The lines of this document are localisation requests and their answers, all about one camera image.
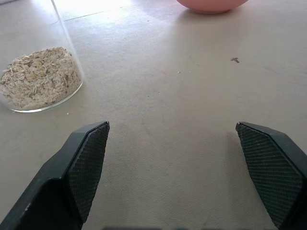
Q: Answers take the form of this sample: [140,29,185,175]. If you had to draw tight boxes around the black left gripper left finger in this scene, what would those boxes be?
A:
[0,121,110,230]

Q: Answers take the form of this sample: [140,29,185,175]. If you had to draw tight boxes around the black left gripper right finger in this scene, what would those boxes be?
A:
[235,121,307,230]

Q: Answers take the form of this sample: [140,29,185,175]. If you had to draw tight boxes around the rolled oats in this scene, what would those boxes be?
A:
[0,46,83,110]

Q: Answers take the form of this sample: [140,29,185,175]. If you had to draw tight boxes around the clear glass jar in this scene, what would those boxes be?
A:
[0,0,84,113]

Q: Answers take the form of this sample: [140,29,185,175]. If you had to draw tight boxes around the pink bowl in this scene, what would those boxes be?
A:
[176,0,250,13]

